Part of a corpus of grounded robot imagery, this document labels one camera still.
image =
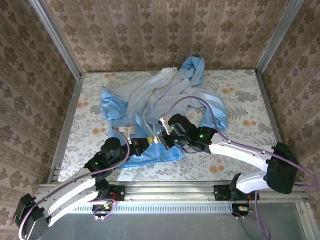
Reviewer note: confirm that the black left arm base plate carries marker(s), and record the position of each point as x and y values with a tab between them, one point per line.
117	193

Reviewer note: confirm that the floral table cloth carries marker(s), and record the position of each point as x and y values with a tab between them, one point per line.
85	120

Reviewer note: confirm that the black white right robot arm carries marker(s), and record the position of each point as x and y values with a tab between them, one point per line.
250	155

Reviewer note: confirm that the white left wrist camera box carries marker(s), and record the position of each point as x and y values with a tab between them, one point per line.
128	131

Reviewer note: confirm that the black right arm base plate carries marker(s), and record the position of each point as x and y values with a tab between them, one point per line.
222	192

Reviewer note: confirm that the aluminium table side rail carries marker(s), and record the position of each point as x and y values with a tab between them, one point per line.
272	112
70	112

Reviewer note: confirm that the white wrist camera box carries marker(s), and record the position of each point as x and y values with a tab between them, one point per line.
128	131
163	121

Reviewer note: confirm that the aluminium frame corner post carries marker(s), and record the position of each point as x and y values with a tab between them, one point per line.
277	37
57	40

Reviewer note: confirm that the aluminium frame cross rail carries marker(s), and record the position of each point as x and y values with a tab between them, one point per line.
170	191

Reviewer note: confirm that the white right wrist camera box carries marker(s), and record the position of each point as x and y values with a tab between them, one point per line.
163	121

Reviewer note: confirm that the grey metal panel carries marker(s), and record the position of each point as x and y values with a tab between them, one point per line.
162	227

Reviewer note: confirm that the light blue zip jacket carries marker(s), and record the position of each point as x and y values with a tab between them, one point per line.
175	100

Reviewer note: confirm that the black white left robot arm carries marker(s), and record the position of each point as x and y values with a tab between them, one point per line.
62	197

